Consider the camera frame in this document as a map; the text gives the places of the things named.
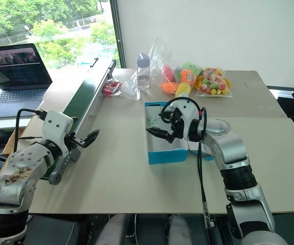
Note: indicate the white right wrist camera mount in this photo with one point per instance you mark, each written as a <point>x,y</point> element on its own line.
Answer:
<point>187,108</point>

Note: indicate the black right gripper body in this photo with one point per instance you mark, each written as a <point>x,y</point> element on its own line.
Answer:
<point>178,127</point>

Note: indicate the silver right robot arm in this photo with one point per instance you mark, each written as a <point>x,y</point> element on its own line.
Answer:
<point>228,150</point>

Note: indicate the green plush toy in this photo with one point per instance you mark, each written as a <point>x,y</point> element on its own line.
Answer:
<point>191,67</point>

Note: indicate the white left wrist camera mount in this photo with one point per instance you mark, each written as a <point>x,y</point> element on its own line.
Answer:
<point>56,125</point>

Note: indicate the red plush toy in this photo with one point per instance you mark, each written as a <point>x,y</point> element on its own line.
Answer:
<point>168,72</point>

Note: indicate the orange plush with face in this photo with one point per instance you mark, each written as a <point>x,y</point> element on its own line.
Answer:
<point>188,77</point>

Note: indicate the grey rounded shape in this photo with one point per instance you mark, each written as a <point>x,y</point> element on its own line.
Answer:
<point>115,229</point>

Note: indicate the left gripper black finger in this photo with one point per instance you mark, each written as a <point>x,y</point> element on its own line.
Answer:
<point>93,133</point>
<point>92,141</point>

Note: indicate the blue box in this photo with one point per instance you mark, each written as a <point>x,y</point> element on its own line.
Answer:
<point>162,155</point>

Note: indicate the dark grey laptop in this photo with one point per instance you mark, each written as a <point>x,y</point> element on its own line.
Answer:
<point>14,76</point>

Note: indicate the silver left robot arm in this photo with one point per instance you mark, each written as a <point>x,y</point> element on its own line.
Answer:
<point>22,163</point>

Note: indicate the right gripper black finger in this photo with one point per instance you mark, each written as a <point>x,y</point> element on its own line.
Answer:
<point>158,133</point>
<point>171,137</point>

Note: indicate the green conveyor belt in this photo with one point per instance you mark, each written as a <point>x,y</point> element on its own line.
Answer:
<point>85,102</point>

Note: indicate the clear bag with red items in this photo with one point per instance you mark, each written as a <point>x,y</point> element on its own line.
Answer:
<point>111,88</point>

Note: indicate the clear bag of plush toys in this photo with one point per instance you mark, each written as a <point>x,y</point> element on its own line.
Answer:
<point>159,56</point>

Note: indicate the dark window frame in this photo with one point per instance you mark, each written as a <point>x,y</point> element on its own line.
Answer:
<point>117,33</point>

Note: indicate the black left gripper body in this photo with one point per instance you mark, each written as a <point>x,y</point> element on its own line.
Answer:
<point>78,142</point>

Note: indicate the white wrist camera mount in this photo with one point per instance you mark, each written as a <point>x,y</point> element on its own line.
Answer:
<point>56,125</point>
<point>187,108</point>

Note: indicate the bag of colourful toy fruit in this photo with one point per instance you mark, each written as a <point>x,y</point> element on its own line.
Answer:
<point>213,83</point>

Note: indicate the yellow plush toy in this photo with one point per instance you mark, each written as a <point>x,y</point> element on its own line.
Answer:
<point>183,89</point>

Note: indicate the clear bottle with grey cap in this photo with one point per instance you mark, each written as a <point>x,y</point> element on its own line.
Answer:
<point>143,74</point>

